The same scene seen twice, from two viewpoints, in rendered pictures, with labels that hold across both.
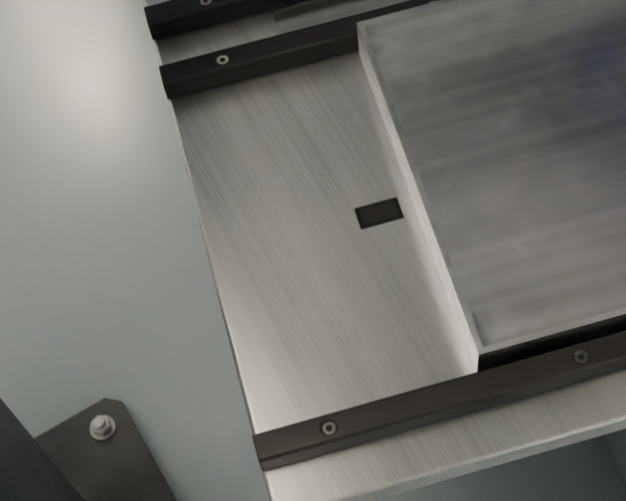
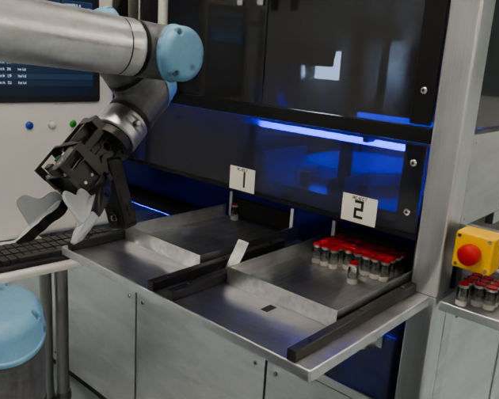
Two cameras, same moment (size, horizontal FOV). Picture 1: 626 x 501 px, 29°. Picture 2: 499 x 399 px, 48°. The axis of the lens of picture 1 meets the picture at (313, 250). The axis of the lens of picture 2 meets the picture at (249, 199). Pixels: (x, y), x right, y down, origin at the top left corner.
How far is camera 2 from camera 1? 72 cm
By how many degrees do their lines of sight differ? 55
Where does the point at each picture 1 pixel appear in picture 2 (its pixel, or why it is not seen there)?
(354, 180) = (253, 304)
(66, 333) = not seen: outside the picture
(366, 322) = (290, 328)
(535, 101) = (289, 281)
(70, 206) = not seen: outside the picture
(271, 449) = (297, 348)
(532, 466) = not seen: outside the picture
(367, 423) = (319, 336)
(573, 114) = (302, 281)
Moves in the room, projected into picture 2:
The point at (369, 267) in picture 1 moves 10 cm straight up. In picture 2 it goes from (278, 317) to (282, 265)
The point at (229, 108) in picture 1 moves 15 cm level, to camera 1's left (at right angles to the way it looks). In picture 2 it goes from (196, 299) to (123, 321)
